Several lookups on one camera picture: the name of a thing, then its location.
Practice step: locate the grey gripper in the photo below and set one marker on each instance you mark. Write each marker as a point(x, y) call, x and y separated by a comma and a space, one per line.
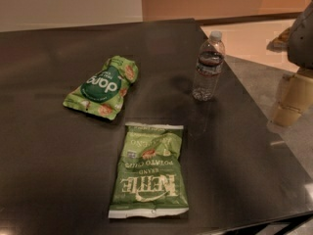
point(302, 39)

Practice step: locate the clear plastic water bottle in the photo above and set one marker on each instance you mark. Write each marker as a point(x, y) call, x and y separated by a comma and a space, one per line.
point(209, 66)

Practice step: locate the green Kettle jalapeno chip bag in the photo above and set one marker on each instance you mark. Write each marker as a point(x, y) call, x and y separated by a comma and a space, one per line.
point(149, 181)

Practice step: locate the green Dang snack bag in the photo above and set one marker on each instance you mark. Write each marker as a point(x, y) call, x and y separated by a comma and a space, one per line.
point(102, 95)

